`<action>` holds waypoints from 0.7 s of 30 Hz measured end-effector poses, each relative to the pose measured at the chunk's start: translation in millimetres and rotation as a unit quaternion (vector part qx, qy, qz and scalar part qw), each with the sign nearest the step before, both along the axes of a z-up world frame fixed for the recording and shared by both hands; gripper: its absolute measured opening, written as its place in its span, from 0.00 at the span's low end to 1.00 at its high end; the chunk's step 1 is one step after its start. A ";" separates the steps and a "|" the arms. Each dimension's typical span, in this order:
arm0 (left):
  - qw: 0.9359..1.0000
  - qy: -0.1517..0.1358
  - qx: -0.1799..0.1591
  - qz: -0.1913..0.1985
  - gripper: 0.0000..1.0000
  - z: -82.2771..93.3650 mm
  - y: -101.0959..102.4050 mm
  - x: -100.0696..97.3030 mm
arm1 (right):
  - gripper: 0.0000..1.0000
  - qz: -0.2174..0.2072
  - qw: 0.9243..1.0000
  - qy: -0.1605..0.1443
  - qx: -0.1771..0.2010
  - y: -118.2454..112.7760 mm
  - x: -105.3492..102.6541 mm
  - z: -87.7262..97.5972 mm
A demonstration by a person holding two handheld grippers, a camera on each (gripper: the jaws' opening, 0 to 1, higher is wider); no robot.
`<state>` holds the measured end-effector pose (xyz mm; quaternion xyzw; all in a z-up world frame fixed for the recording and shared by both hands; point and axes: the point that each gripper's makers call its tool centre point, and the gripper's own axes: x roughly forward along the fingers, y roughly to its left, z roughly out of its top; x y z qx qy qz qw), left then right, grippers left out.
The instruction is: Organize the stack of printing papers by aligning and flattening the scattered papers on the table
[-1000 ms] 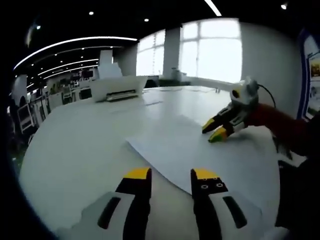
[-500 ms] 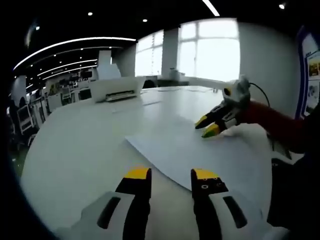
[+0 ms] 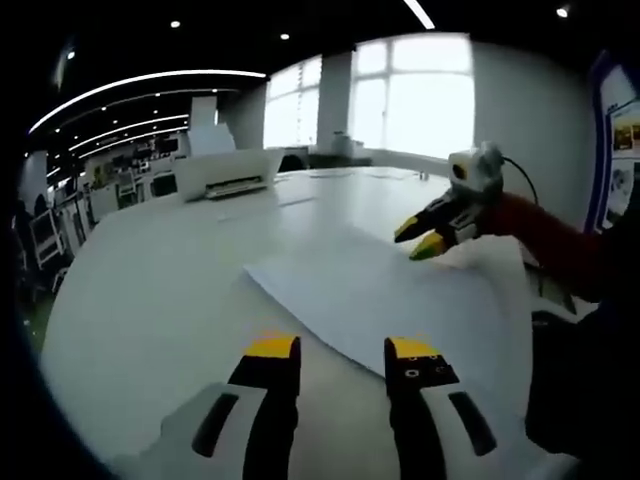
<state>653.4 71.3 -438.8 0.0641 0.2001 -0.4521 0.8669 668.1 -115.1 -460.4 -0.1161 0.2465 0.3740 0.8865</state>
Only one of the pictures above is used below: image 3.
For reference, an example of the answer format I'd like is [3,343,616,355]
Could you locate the short ceiling light strip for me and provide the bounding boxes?
[403,0,436,30]

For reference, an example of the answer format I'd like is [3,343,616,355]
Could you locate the narrow window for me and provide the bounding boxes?
[263,54,324,150]

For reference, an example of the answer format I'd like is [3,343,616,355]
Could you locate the pile of white printing papers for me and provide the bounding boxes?
[243,227,531,416]

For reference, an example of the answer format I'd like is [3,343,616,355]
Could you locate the wide window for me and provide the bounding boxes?
[352,34,475,161]

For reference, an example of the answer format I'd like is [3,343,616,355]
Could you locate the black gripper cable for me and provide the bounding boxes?
[499,157,539,206]

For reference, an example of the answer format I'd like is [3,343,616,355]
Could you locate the long ceiling light strip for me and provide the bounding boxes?
[28,69,268,136]

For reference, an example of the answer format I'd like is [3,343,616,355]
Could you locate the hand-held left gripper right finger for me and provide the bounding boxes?
[383,335,581,480]

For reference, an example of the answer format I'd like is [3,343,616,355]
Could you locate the white frame chair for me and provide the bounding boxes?
[29,207,66,266]

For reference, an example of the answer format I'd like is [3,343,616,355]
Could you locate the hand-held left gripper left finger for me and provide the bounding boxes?
[112,334,302,480]

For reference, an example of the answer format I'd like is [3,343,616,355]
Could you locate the white printer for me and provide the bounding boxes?
[172,95,286,204]

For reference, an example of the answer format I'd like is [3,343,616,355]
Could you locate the small white box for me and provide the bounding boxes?
[332,130,366,157]

